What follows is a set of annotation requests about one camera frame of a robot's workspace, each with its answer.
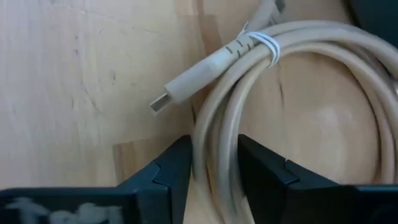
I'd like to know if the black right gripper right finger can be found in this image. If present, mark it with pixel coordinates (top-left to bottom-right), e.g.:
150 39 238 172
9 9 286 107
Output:
238 134 343 224

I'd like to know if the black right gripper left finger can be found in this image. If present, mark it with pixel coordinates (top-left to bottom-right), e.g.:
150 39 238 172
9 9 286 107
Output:
116 134 193 224

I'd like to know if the beige USB cable coil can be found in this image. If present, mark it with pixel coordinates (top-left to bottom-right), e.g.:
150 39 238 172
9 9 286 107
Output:
149 0 398 224

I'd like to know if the white twist tie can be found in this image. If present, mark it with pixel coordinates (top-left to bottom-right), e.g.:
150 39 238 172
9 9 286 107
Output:
238 21 281 68

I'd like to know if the dark teal plastic bin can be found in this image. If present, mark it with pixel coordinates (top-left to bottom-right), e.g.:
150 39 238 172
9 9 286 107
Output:
343 0 398 48

